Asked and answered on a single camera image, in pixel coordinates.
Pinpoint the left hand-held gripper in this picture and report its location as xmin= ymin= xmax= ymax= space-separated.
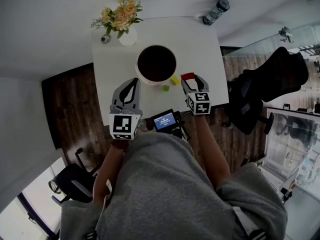
xmin=108 ymin=77 xmax=144 ymax=141

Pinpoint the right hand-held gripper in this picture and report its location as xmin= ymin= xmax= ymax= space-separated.
xmin=180 ymin=73 xmax=212 ymax=116

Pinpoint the person's left forearm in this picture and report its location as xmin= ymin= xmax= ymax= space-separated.
xmin=92 ymin=141 xmax=130 ymax=206

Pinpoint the person's right forearm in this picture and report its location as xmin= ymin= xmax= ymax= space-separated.
xmin=194 ymin=113 xmax=232 ymax=191

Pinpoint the white table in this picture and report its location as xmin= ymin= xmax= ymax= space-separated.
xmin=91 ymin=16 xmax=230 ymax=127

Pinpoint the small black screen device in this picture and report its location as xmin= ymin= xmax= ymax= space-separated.
xmin=151 ymin=108 xmax=181 ymax=135

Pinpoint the white patterned storage bucket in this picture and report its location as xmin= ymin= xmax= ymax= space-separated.
xmin=135 ymin=44 xmax=178 ymax=87

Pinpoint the white vase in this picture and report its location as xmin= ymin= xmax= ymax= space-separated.
xmin=118 ymin=27 xmax=138 ymax=47

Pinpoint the black high-back office chair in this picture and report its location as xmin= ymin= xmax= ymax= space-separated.
xmin=223 ymin=46 xmax=310 ymax=136

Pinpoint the clear water bottle black cap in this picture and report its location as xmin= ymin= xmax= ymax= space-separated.
xmin=202 ymin=0 xmax=231 ymax=27

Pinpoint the glass door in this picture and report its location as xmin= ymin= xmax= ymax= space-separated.
xmin=222 ymin=21 xmax=320 ymax=59

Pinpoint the yellow flower bouquet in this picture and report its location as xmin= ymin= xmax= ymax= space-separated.
xmin=90 ymin=0 xmax=144 ymax=39

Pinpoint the grey sweatshirt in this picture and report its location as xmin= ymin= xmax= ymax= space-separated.
xmin=59 ymin=131 xmax=288 ymax=240

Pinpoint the black office chair with armrests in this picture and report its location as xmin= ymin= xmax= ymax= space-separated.
xmin=48 ymin=147 xmax=101 ymax=205

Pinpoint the black metal railing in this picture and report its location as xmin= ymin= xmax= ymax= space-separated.
xmin=296 ymin=45 xmax=320 ymax=57

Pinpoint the brown bead bracelet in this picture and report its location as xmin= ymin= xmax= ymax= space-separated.
xmin=110 ymin=138 xmax=130 ymax=152

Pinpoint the glass panel white frame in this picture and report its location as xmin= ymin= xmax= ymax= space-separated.
xmin=263 ymin=107 xmax=320 ymax=192

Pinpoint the metal door handle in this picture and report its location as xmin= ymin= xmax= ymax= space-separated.
xmin=278 ymin=26 xmax=295 ymax=44

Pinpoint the window with black frame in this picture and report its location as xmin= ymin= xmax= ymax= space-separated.
xmin=0 ymin=156 xmax=66 ymax=240

